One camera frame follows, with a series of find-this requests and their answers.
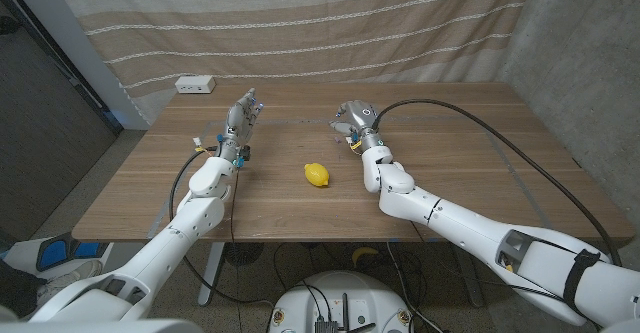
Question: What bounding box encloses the white power strip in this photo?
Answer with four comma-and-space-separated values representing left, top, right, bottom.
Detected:
174, 75, 217, 95

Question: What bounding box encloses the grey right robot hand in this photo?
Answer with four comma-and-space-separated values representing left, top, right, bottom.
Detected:
329, 100, 384, 152

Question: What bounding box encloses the grey shoe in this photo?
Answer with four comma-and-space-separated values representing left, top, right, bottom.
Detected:
37, 259, 105, 295

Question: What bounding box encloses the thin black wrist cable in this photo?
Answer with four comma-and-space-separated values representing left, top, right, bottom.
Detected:
409, 220, 569, 303
228, 165, 245, 333

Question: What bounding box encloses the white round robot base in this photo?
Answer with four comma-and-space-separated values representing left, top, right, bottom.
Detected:
267, 270, 414, 333

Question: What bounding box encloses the dark perforated wall panel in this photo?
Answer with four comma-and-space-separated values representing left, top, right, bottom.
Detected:
0, 0, 124, 242

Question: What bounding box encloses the black arm strap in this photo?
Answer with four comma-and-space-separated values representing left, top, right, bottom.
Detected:
563, 249, 601, 319

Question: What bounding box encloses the white device with blue pads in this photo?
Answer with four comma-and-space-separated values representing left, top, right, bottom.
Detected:
2, 231, 114, 279

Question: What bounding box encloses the white floor cable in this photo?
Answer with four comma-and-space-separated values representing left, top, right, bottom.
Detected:
385, 242, 444, 333

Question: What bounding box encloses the beige striped backdrop cloth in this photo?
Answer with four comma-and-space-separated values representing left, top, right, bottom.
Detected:
47, 0, 536, 124

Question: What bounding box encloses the yellow lemon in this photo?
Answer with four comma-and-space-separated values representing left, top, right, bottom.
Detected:
303, 162, 331, 188

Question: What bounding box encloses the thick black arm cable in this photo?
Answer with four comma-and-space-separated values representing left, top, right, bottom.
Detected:
370, 98, 623, 268
168, 145, 275, 308

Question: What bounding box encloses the white table leg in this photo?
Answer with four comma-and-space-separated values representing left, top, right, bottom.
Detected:
197, 241, 226, 307

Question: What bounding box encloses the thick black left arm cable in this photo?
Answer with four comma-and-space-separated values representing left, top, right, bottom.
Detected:
168, 145, 275, 308

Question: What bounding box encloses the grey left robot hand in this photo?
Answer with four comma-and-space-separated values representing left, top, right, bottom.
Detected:
215, 87, 265, 167

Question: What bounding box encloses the round black floor grille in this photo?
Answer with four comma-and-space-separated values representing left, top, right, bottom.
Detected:
223, 242, 265, 268

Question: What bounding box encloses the white robot torso edge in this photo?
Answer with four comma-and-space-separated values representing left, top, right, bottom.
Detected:
0, 318, 204, 333

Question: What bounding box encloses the thin black left wrist cable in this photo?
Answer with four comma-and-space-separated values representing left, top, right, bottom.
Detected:
228, 165, 245, 333

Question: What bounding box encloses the yellow banana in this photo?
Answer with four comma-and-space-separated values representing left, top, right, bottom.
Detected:
351, 245, 380, 268

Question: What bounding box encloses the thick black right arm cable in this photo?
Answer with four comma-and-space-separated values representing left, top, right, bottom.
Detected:
370, 98, 623, 268

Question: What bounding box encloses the grey table leg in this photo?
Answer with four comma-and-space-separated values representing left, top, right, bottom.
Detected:
452, 250, 485, 308

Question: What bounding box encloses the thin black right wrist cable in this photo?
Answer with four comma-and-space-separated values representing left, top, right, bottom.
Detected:
409, 220, 569, 303

